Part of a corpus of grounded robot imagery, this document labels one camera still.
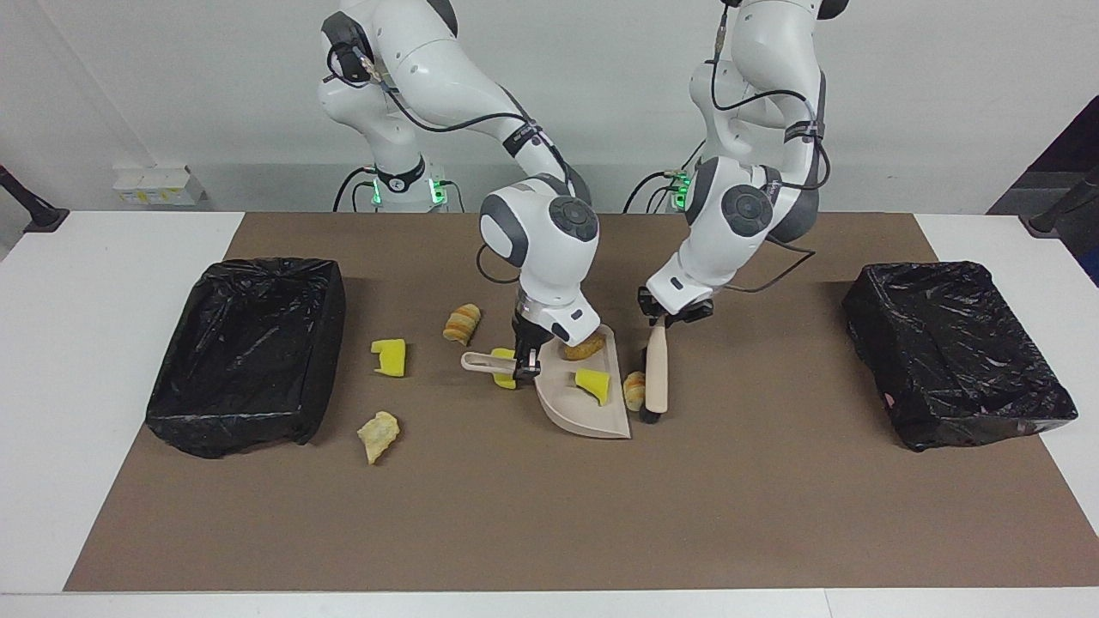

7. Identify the beige plastic dustpan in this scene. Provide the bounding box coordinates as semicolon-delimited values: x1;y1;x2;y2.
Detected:
460;324;634;440

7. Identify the beige hand brush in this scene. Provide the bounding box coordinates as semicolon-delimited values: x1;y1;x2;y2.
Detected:
640;322;671;426

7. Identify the pale flaky pastry piece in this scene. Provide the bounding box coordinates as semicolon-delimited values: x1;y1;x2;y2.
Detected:
356;410;402;466

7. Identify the black bag-lined trash bin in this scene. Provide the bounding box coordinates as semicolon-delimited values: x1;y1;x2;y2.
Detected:
841;260;1079;453
144;257;348;460

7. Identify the brown paper table mat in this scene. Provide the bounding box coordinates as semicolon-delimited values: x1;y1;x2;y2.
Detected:
63;212;1099;593

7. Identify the black stand base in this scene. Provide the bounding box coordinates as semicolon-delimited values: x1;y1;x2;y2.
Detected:
0;163;70;234
1020;167;1099;241

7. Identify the white power strip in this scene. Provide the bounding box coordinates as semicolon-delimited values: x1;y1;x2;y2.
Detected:
112;166;208;207

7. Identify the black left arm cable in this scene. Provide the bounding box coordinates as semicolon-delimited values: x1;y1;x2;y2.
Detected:
711;0;830;294

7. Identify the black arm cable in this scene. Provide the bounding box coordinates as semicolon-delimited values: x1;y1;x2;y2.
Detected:
326;34;572;286
711;0;830;294

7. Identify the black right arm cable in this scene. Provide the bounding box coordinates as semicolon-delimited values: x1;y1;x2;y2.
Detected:
326;34;572;286

